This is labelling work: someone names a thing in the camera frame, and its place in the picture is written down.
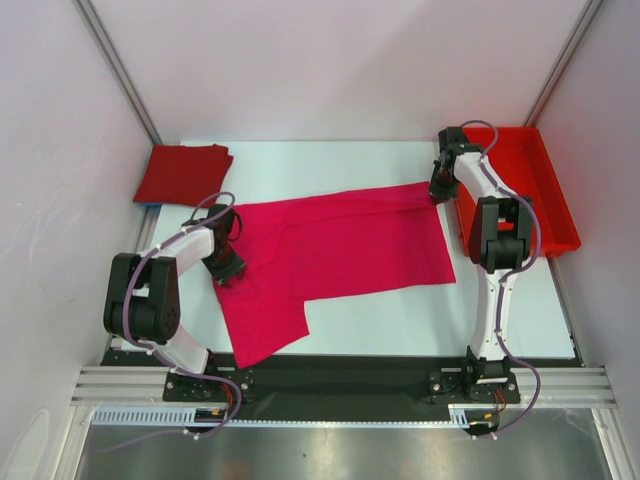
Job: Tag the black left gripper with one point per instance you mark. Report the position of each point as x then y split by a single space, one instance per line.
221 276

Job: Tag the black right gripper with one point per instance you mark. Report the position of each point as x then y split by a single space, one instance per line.
441 189

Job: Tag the pink t shirt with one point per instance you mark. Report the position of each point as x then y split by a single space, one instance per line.
323 247

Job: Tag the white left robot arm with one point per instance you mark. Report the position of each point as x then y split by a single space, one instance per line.
142 303

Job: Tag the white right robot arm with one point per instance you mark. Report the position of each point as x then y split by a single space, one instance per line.
505 240

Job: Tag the red plastic bin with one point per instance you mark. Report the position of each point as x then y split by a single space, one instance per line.
521 161

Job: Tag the folded dark red shirt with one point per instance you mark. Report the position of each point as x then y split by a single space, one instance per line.
183 175

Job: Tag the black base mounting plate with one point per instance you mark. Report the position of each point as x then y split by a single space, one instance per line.
409 405

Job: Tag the right corner frame post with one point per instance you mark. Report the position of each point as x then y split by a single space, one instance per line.
568 52

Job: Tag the corner frame post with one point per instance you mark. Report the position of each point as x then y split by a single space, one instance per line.
109 52
568 52

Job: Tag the grey slotted cable duct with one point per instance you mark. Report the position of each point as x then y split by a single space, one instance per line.
159 416

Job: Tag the left corner frame post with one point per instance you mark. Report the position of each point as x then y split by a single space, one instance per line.
109 52

